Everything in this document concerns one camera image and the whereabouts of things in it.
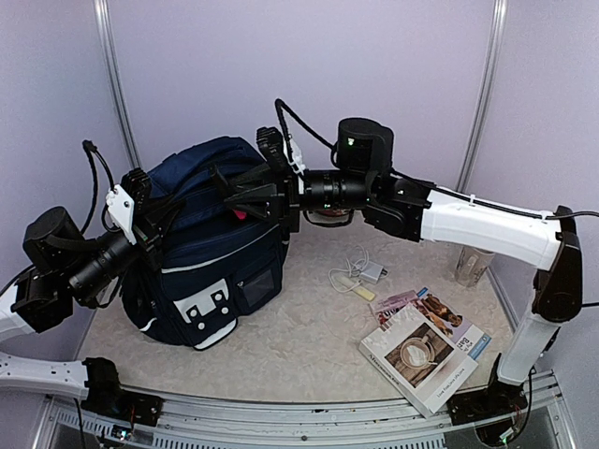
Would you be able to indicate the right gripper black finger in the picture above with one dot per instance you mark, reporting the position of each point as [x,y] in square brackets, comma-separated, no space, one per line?
[262,202]
[232,184]

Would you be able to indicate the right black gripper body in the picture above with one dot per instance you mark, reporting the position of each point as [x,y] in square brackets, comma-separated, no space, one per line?
[289,202]

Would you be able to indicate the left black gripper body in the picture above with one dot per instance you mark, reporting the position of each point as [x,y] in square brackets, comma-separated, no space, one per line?
[148,239]

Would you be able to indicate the pink black highlighter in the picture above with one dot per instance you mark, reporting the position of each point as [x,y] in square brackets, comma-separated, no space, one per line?
[241,215]

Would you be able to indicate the navy blue backpack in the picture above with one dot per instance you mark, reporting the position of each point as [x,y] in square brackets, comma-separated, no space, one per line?
[217,266]

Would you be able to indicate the white charger with cable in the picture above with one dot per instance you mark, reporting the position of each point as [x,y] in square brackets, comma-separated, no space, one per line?
[356,272]

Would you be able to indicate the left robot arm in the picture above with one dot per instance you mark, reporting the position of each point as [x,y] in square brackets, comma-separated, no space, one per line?
[67,270]

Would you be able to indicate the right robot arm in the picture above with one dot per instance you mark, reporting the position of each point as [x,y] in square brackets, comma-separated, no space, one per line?
[364,179]

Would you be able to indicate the red floral round dish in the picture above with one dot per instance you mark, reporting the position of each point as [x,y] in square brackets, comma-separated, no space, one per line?
[334,213]

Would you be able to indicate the yellow highlighter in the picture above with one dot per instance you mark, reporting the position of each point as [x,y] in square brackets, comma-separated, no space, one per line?
[362,292]

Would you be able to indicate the pink magazine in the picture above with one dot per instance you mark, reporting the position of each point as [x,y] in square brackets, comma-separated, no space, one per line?
[383,309]

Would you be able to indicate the beige ceramic mug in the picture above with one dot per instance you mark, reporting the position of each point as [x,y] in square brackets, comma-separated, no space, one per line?
[471,266]

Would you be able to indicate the white coffee cover book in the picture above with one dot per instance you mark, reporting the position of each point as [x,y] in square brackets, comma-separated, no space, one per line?
[419,360]

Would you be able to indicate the dog cover booklet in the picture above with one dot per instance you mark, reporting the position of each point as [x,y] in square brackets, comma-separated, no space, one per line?
[467,337]

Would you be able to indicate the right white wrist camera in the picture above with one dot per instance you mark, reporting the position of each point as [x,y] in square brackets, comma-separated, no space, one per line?
[272,145]

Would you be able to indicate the left aluminium frame post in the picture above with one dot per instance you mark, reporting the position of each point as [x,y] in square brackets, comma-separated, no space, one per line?
[103,24]

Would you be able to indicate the aluminium frame post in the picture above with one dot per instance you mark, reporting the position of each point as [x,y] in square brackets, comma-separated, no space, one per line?
[103,24]
[496,37]

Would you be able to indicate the right aluminium frame post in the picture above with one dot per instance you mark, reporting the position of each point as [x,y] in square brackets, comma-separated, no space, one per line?
[496,37]

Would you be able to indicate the front aluminium rail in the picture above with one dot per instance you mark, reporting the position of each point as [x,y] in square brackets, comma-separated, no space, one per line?
[188,422]

